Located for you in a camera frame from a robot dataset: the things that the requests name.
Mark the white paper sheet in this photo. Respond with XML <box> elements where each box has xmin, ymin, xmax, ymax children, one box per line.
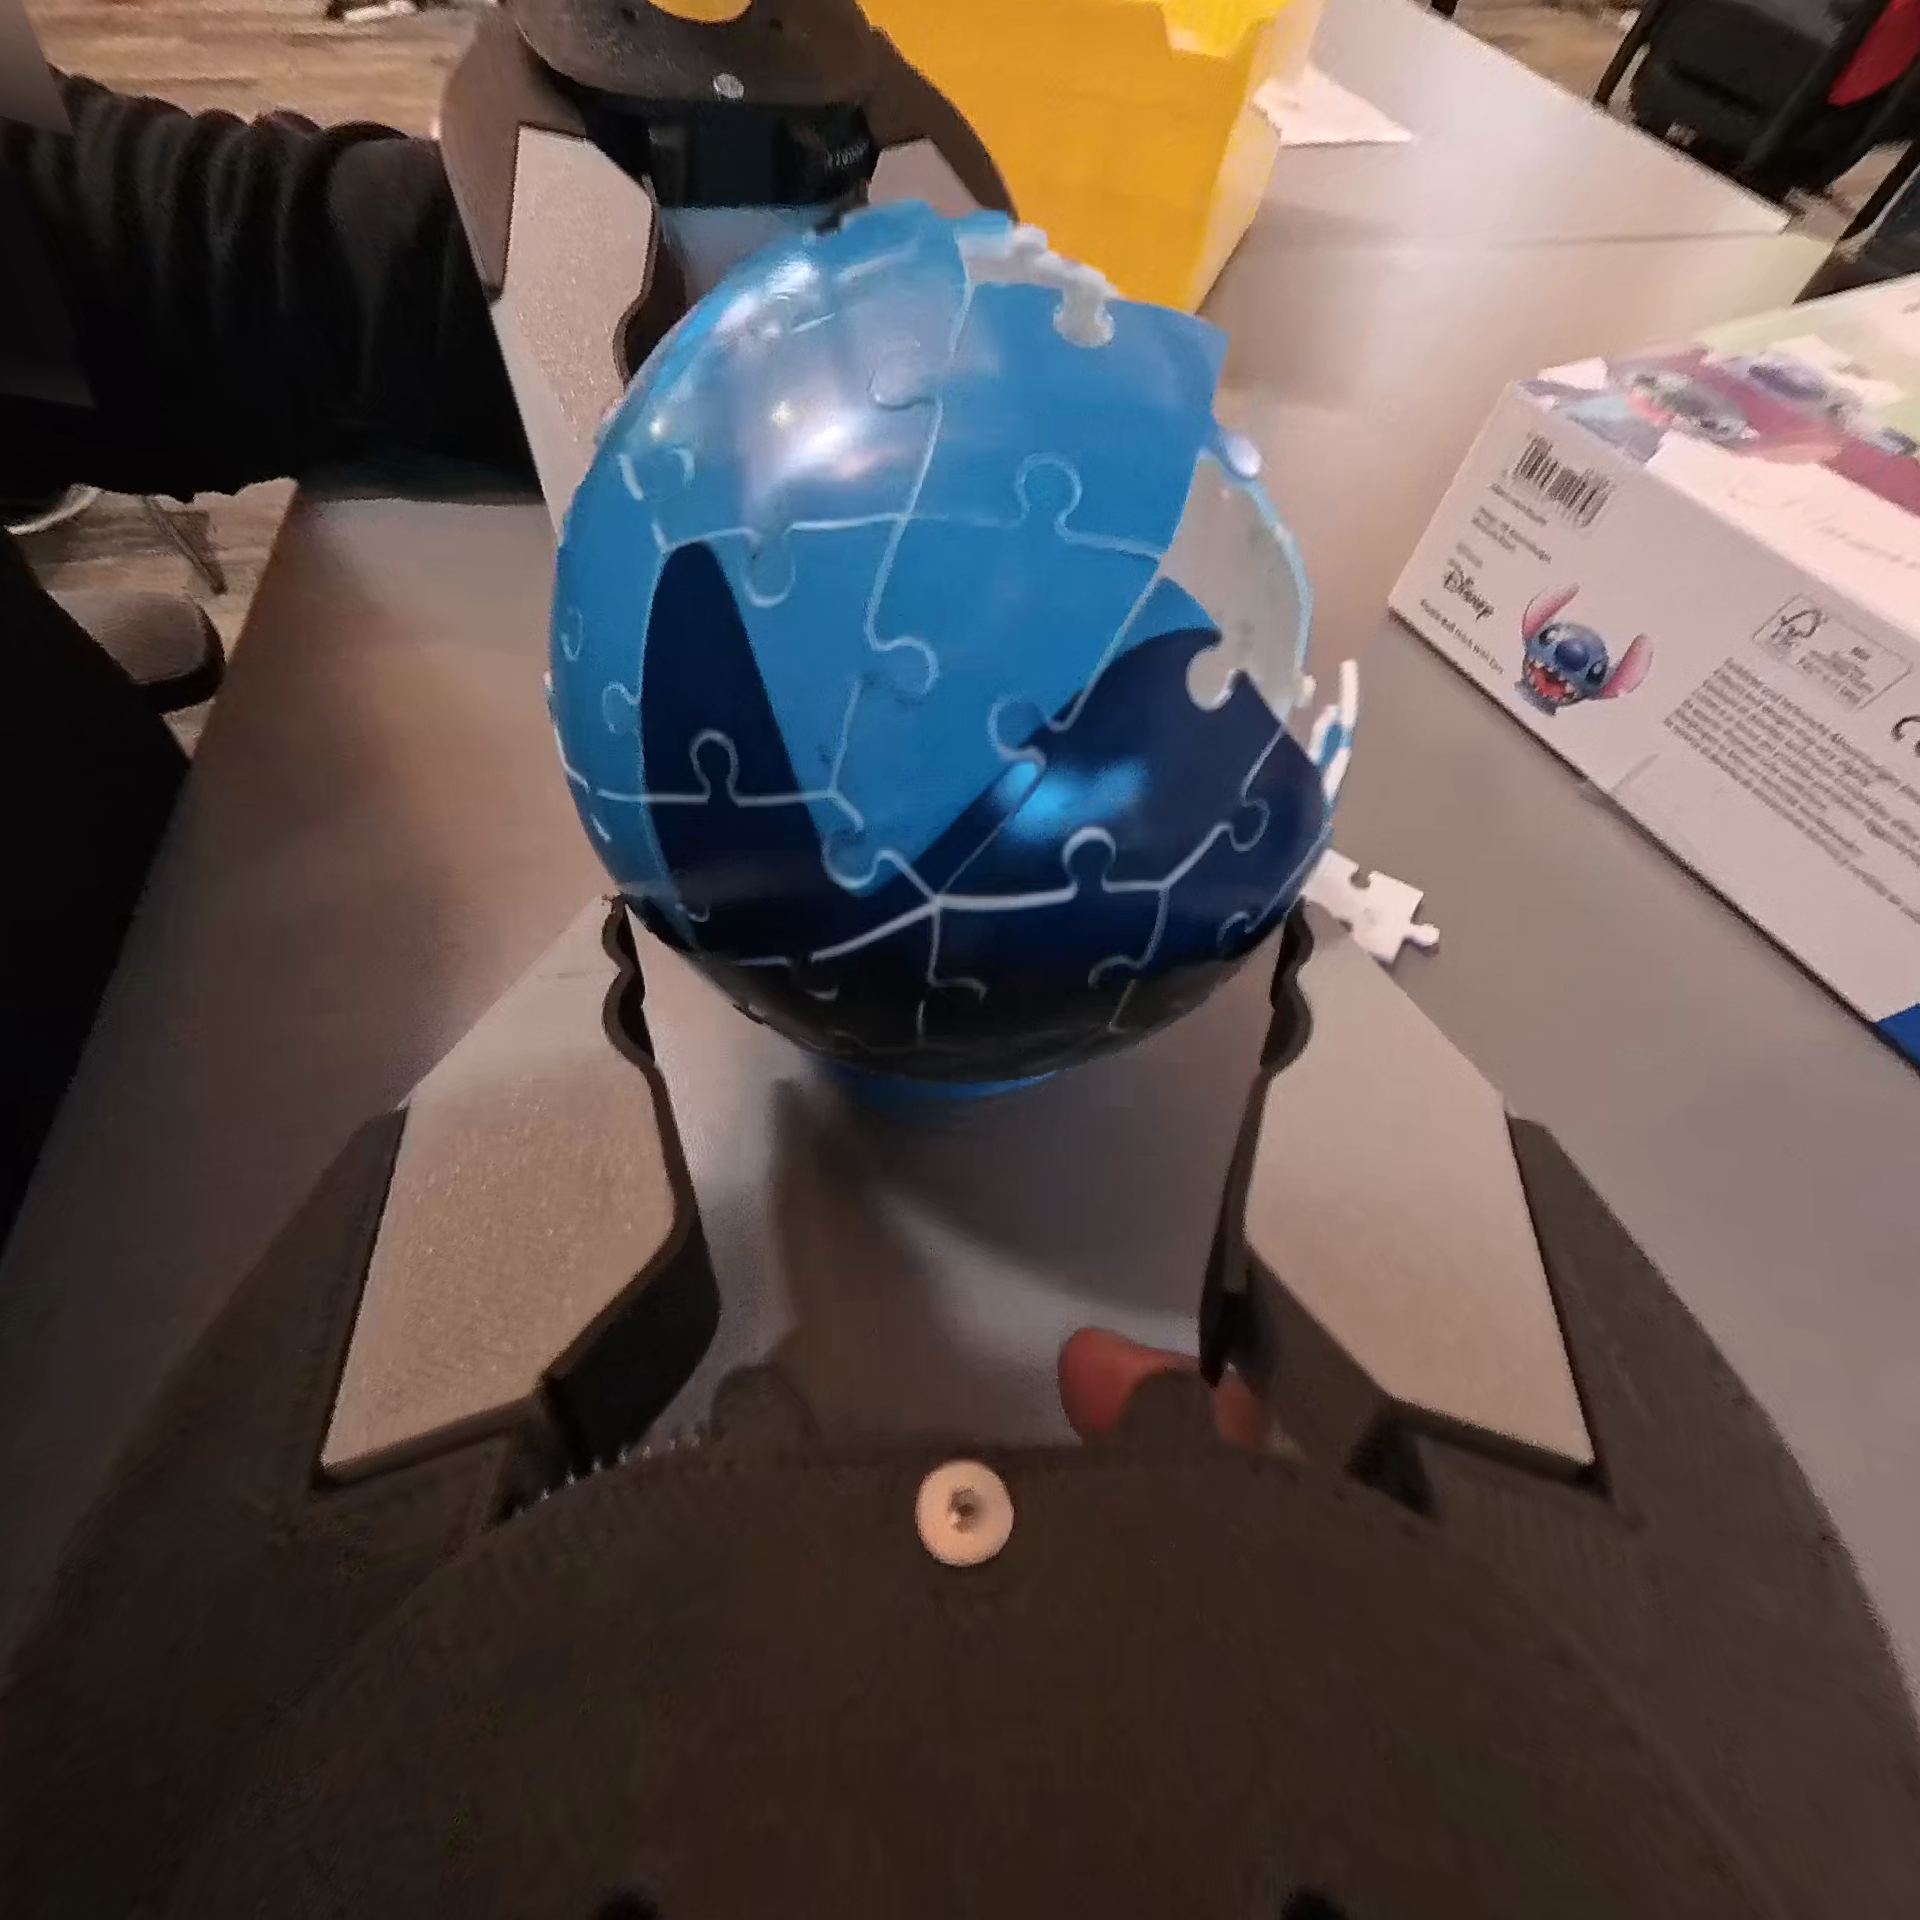
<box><xmin>1245</xmin><ymin>65</ymin><xmax>1420</xmax><ymax>153</ymax></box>

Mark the person's left forearm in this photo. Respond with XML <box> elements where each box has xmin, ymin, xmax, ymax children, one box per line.
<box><xmin>0</xmin><ymin>65</ymin><xmax>541</xmax><ymax>489</ymax></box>

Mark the blue ball stand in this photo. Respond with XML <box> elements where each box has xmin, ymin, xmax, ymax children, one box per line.
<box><xmin>816</xmin><ymin>1049</ymin><xmax>1085</xmax><ymax>1119</ymax></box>

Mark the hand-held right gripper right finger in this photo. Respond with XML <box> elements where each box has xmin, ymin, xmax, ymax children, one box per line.
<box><xmin>1197</xmin><ymin>911</ymin><xmax>1596</xmax><ymax>1473</ymax></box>

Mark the person's dark clothing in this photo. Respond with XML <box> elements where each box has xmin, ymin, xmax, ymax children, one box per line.
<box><xmin>0</xmin><ymin>525</ymin><xmax>197</xmax><ymax>1261</ymax></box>

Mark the white puzzle piece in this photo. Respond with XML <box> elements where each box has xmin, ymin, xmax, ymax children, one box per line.
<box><xmin>1303</xmin><ymin>853</ymin><xmax>1444</xmax><ymax>964</ymax></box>

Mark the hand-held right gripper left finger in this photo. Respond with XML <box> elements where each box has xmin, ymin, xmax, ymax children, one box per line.
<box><xmin>317</xmin><ymin>895</ymin><xmax>719</xmax><ymax>1484</ymax></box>

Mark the person's right hand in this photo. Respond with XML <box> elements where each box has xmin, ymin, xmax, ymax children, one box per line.
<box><xmin>1056</xmin><ymin>1327</ymin><xmax>1197</xmax><ymax>1430</ymax></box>

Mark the black mesh office chair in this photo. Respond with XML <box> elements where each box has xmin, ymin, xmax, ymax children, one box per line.
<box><xmin>1590</xmin><ymin>0</ymin><xmax>1920</xmax><ymax>212</ymax></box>

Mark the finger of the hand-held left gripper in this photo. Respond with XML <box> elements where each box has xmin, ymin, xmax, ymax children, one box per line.
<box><xmin>486</xmin><ymin>124</ymin><xmax>669</xmax><ymax>481</ymax></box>

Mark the printed puzzle box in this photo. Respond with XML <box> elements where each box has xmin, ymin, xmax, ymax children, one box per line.
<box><xmin>1388</xmin><ymin>276</ymin><xmax>1920</xmax><ymax>1069</ymax></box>

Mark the blue puzzle ball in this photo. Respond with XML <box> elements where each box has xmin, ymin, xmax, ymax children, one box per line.
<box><xmin>545</xmin><ymin>200</ymin><xmax>1360</xmax><ymax>1087</ymax></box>

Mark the yellow plastic bin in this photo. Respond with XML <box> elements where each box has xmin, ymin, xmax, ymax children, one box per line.
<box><xmin>861</xmin><ymin>0</ymin><xmax>1328</xmax><ymax>320</ymax></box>

